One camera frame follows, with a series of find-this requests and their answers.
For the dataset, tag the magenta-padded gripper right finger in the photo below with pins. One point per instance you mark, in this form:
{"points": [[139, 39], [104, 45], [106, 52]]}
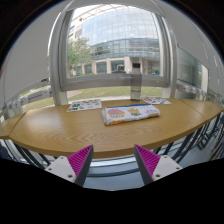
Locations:
{"points": [[148, 161]]}

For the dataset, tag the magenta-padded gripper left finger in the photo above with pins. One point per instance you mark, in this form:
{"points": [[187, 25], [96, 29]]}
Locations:
{"points": [[79, 161]]}

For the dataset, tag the white sticker sheet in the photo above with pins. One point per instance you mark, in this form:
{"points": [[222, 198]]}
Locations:
{"points": [[156, 100], [84, 105]]}

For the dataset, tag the grey window frame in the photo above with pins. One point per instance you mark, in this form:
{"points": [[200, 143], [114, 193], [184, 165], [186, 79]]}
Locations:
{"points": [[113, 81]]}

